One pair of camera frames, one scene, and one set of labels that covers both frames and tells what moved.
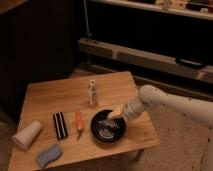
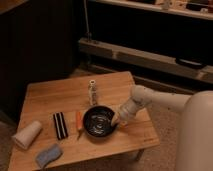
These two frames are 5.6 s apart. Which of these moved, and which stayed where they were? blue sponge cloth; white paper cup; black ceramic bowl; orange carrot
Moved: black ceramic bowl
Stayed: orange carrot; white paper cup; blue sponge cloth
